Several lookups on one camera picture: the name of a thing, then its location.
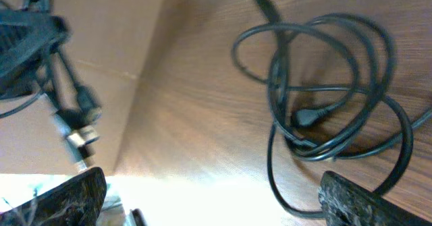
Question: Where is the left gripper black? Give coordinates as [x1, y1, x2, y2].
[1, 0, 70, 98]

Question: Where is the black usb cable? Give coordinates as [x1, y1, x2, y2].
[0, 40, 103, 173]
[230, 0, 432, 220]

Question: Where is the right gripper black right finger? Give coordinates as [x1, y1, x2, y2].
[319, 171, 431, 226]

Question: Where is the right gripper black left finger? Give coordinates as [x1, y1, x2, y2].
[1, 167, 107, 226]

